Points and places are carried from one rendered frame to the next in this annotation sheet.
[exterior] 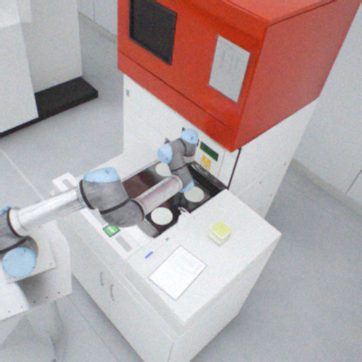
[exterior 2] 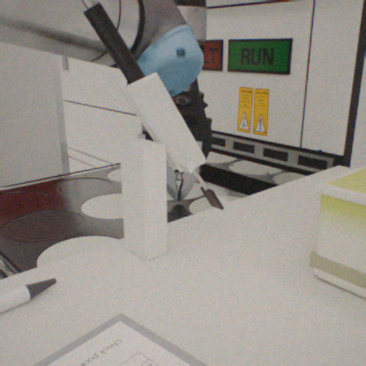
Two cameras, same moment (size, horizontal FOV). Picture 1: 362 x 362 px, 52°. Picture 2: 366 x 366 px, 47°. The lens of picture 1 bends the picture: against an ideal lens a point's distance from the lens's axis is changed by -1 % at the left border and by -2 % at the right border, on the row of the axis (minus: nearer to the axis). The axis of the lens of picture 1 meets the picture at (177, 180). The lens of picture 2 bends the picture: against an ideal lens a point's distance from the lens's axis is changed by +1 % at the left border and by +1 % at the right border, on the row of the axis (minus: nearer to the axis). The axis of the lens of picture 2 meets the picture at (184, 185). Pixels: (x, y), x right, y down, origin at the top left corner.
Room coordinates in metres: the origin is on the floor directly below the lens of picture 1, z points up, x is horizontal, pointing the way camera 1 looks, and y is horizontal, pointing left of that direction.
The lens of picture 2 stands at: (0.69, -0.12, 1.11)
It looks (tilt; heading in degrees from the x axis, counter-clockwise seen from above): 18 degrees down; 9
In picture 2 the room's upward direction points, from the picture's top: straight up
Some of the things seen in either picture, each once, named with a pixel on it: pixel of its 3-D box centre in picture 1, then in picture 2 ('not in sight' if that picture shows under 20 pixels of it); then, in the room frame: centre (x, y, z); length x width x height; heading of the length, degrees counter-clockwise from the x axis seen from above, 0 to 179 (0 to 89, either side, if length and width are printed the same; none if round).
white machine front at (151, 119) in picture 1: (172, 134); (157, 95); (1.52, 0.06, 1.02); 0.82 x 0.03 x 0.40; 50
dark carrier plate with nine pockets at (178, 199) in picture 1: (163, 191); (117, 207); (1.23, 0.06, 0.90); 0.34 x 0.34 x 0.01; 50
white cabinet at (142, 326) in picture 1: (152, 264); not in sight; (1.09, 0.06, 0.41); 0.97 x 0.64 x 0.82; 50
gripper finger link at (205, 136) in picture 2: not in sight; (194, 138); (1.25, -0.05, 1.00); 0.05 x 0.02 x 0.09; 104
